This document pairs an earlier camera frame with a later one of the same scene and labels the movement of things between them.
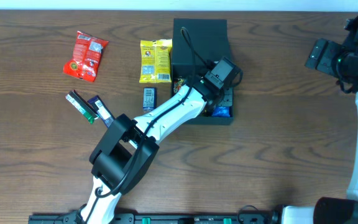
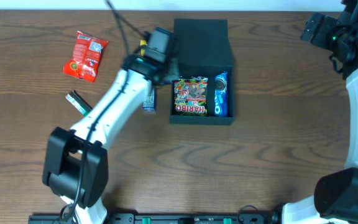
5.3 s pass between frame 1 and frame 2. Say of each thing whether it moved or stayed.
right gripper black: moved
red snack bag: stayed
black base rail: stayed
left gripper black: moved
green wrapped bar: stayed
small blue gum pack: stayed
